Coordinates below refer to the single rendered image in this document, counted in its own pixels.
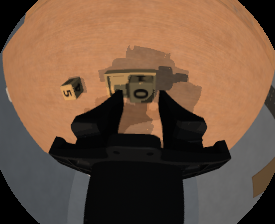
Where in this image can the tan calendar cube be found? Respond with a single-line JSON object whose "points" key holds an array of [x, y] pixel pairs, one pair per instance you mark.
{"points": [[71, 89], [141, 89]]}

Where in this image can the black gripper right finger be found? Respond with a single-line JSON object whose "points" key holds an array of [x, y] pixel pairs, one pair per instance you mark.
{"points": [[182, 129]]}

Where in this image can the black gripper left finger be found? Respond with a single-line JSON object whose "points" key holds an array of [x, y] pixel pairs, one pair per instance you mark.
{"points": [[93, 128]]}

